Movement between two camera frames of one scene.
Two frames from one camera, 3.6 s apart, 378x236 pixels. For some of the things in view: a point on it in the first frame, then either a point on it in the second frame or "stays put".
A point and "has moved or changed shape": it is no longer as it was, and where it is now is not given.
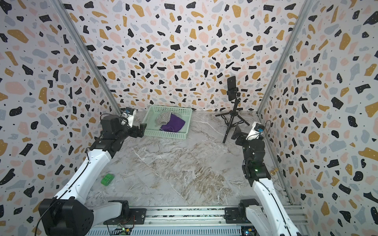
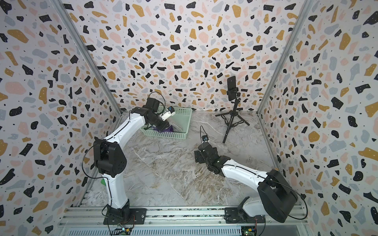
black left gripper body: x=133 y=132 → x=159 y=122
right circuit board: x=248 y=230 stays put
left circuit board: x=121 y=231 stays put
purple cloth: x=175 y=124 has moved or changed shape
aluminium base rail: x=209 y=221 stays put
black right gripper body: x=242 y=142 → x=200 y=160
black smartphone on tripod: x=232 y=89 stays put
